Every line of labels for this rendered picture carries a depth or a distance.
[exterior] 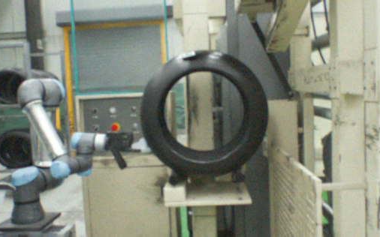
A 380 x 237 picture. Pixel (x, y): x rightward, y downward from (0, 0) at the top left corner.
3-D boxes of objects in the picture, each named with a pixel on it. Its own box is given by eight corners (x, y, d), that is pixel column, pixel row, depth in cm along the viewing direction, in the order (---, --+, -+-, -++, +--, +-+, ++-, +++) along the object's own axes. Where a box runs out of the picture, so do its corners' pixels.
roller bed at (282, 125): (262, 155, 220) (260, 100, 217) (290, 154, 219) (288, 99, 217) (268, 162, 200) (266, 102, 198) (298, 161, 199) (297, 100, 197)
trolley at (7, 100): (34, 177, 629) (24, 53, 614) (73, 175, 627) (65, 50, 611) (-11, 201, 497) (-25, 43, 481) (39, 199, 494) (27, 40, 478)
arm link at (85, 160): (66, 176, 181) (67, 152, 180) (82, 171, 191) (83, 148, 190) (79, 179, 178) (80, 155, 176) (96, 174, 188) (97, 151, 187)
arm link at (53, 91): (26, 192, 193) (24, 78, 187) (49, 184, 207) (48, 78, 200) (45, 196, 188) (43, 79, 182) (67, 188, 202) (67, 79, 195)
